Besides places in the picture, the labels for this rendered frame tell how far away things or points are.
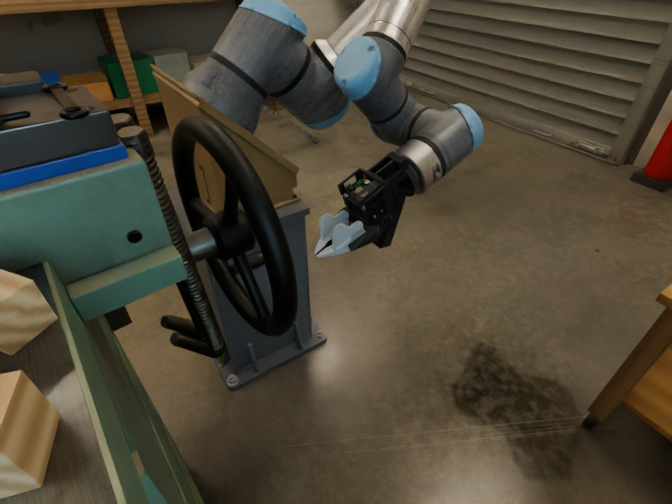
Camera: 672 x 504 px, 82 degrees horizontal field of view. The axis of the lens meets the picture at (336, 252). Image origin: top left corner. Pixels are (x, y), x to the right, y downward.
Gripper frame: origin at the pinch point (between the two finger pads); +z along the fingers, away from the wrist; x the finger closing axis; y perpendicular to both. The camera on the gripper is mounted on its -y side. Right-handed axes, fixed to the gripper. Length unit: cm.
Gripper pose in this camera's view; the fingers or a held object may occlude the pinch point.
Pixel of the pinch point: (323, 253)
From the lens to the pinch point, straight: 65.5
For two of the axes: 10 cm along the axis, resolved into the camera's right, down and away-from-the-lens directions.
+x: 6.0, 5.0, -6.2
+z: -7.5, 6.2, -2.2
